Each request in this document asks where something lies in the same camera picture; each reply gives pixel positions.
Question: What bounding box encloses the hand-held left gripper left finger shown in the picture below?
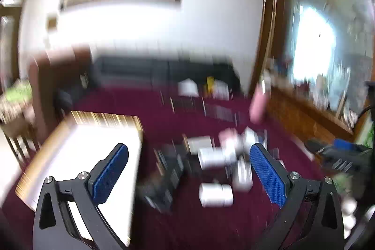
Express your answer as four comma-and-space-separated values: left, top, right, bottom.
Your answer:
32, 143, 129, 250

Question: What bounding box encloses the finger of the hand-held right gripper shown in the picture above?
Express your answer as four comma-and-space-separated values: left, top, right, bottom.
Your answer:
306, 138, 358, 173

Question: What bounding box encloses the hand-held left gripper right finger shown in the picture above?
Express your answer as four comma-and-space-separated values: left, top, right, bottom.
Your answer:
249, 143, 345, 250

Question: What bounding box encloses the gold-rimmed white box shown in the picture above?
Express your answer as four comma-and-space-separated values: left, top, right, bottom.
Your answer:
15, 111, 144, 247

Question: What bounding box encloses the white pill bottle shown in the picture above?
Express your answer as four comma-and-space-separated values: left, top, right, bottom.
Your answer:
199, 183, 234, 207

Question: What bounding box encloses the black foil packet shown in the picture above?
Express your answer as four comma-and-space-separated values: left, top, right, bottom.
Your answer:
138, 145, 188, 212

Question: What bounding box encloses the plain white box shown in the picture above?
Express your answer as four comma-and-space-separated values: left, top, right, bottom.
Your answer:
242, 127, 260, 148

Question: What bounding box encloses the wooden sideboard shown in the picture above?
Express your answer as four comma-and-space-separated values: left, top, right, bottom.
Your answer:
265, 83, 355, 146

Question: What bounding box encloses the pink white packet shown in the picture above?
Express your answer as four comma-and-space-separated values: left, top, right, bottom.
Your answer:
218, 127, 239, 151

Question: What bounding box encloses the white jar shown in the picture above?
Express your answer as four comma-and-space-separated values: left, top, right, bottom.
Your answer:
198, 147, 232, 170

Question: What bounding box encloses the pink thermos bottle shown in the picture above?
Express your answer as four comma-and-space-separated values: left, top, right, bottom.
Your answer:
249, 82, 269, 124

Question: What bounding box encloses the dark grey bar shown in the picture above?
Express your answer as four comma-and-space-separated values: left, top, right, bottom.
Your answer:
205, 103, 249, 124

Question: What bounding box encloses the white medicine box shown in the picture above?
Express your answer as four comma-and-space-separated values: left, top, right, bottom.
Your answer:
187, 136, 213, 154

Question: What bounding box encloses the black bag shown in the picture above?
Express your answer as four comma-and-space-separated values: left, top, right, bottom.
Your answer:
57, 89, 74, 114

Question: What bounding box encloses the dark red tablecloth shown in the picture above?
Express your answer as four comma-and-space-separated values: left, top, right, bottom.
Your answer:
0, 86, 352, 250

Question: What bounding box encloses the wooden slat chair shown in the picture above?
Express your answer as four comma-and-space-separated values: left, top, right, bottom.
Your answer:
0, 118, 41, 169

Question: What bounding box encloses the dark sofa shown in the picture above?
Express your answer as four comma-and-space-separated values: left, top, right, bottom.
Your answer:
91, 55, 241, 90

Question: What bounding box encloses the patterned glass partition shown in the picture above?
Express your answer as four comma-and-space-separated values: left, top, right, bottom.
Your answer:
289, 0, 373, 110

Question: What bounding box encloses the brown armchair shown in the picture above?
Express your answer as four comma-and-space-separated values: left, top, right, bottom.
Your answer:
29, 46, 92, 133

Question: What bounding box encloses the white paper bag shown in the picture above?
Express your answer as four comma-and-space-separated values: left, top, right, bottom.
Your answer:
177, 78, 200, 97

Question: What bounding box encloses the green patterned cloth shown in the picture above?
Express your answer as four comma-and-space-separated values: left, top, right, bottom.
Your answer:
0, 80, 33, 122

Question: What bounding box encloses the wooden glass-panel door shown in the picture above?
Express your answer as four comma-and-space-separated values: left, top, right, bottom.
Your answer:
0, 0, 30, 86

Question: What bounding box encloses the wooden door frame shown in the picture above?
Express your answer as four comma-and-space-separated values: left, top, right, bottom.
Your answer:
249, 0, 279, 92

